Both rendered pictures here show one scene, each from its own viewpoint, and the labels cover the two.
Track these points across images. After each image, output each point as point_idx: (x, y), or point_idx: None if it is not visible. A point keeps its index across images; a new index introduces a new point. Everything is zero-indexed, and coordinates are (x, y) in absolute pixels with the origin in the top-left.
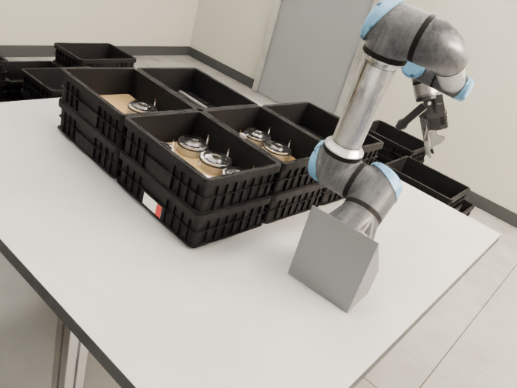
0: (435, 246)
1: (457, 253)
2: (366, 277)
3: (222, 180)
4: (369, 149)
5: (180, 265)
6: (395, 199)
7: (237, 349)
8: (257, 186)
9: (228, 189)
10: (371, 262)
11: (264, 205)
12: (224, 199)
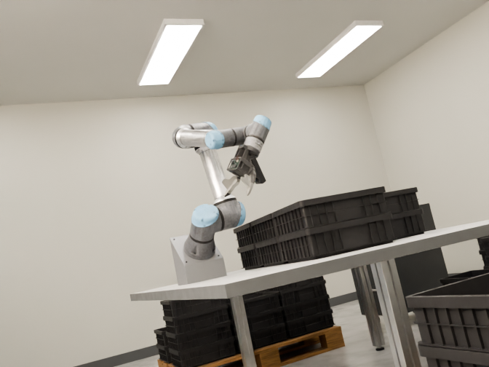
0: (219, 280)
1: (204, 284)
2: (176, 262)
3: (235, 229)
4: (289, 209)
5: (232, 272)
6: (191, 222)
7: (177, 284)
8: (247, 236)
9: (241, 236)
10: (172, 250)
11: (252, 249)
12: (241, 241)
